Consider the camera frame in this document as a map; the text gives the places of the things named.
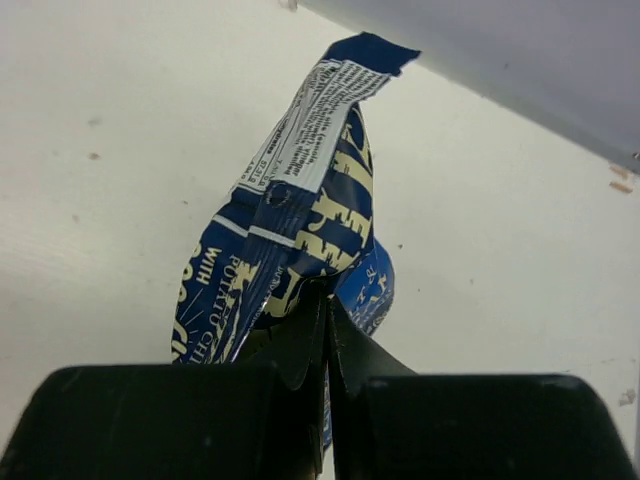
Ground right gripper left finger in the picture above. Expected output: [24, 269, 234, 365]
[243, 281, 327, 479]

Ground blue Kettle chips bag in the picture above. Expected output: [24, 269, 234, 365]
[168, 32, 422, 446]

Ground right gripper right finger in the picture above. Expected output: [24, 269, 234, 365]
[327, 298, 415, 479]

